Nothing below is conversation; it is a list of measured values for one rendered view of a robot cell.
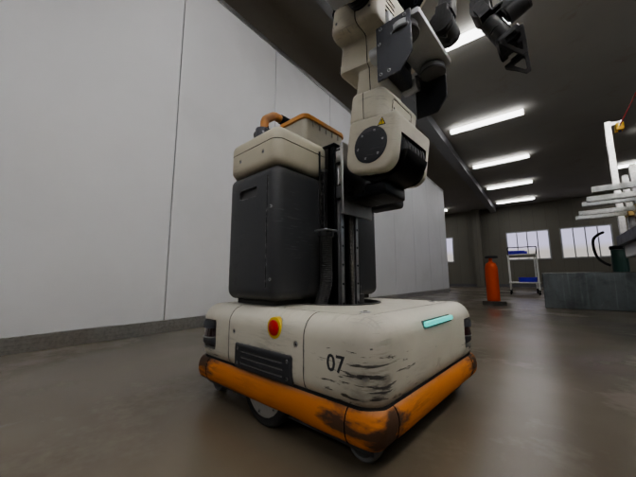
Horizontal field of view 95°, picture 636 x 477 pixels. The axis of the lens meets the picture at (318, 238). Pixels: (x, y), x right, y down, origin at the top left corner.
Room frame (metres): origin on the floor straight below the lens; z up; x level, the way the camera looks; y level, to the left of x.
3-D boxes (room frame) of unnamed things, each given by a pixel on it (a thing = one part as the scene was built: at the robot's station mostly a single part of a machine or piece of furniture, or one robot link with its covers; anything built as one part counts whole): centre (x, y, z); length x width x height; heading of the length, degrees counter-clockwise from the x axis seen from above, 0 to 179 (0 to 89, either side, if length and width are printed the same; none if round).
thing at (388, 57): (0.79, -0.28, 0.99); 0.28 x 0.16 x 0.22; 138
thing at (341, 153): (0.92, -0.23, 0.68); 0.28 x 0.27 x 0.25; 138
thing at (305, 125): (1.07, 0.02, 0.87); 0.23 x 0.15 x 0.11; 138
